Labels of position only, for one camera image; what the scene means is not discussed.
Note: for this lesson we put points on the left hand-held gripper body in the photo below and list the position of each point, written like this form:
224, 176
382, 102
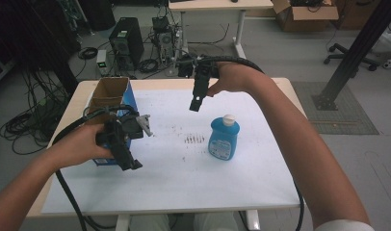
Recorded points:
129, 126

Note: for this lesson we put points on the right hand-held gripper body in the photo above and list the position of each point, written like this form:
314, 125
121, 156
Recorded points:
185, 67

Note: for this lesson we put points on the blue cardboard box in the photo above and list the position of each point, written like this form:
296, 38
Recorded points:
110, 91

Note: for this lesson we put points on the blue bottle with white cap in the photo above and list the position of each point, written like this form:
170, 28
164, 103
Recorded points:
223, 141

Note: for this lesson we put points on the person's right hand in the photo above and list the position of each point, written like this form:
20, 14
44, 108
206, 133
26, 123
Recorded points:
235, 78

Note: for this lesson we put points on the person's left hand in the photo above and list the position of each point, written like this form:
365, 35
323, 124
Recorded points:
78, 146

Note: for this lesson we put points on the open computer case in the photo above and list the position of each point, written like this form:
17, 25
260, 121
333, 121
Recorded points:
164, 40

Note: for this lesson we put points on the black computer tower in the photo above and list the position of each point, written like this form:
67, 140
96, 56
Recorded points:
129, 38

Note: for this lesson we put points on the white table mat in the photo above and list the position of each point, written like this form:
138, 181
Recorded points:
184, 179

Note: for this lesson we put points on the white table leg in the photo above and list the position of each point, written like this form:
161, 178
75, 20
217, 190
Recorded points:
253, 220
123, 223

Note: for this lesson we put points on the white background desk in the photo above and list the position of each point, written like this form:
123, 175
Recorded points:
216, 5

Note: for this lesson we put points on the small white power device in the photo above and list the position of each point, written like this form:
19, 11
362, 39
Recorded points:
101, 59

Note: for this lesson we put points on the black bin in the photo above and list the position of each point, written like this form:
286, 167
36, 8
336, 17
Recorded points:
97, 14

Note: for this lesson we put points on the brown cardboard box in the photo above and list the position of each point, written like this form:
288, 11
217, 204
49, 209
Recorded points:
306, 19
354, 16

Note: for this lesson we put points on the grey floor mat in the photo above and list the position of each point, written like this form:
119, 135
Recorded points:
344, 122

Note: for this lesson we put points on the black office chair base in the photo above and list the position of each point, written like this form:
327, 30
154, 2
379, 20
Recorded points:
347, 53

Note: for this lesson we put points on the black metal stand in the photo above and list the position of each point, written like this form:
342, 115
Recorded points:
360, 48

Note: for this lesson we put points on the white sleeve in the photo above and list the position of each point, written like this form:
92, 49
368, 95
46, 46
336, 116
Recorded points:
344, 226

